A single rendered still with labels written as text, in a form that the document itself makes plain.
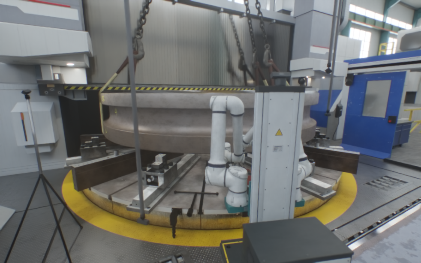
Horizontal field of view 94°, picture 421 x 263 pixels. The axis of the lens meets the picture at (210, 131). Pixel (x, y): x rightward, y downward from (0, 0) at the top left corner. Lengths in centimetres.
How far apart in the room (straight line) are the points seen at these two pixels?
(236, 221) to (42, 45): 346
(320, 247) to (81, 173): 308
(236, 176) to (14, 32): 327
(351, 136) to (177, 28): 597
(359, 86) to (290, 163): 586
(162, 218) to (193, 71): 415
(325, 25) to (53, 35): 636
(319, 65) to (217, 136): 488
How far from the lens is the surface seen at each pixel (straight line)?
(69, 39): 361
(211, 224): 278
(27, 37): 368
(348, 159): 433
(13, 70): 471
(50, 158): 580
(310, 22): 670
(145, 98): 311
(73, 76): 453
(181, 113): 299
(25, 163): 594
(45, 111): 522
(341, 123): 886
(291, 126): 150
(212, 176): 161
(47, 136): 529
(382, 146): 709
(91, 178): 358
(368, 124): 715
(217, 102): 159
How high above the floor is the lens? 174
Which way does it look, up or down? 11 degrees down
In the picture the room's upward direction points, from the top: straight up
